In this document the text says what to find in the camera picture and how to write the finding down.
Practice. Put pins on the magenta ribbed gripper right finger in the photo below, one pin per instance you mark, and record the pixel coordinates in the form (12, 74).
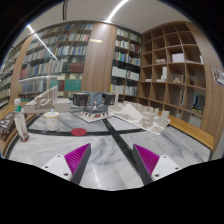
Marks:
(151, 166)

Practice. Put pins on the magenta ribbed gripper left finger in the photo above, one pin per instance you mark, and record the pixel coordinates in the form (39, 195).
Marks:
(70, 166)

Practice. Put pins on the clear plastic water bottle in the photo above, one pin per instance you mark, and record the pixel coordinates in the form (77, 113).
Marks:
(20, 121)

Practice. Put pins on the red round coaster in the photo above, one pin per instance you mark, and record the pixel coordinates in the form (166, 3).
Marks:
(78, 132)

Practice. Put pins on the white city site model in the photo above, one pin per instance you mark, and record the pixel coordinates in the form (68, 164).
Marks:
(140, 117)

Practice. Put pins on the beige wooden architectural model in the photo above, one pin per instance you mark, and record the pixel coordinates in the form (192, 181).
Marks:
(48, 101)

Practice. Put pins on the dark model at left edge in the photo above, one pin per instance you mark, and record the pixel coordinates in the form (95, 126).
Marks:
(7, 125)

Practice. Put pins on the wooden cubby shelf unit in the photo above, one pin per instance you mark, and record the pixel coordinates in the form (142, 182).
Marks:
(172, 71)

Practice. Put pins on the narrow bookshelf with books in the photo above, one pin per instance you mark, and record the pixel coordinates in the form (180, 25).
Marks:
(125, 72)

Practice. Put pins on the large bookshelf with books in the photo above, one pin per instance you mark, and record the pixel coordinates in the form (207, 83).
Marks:
(55, 56)

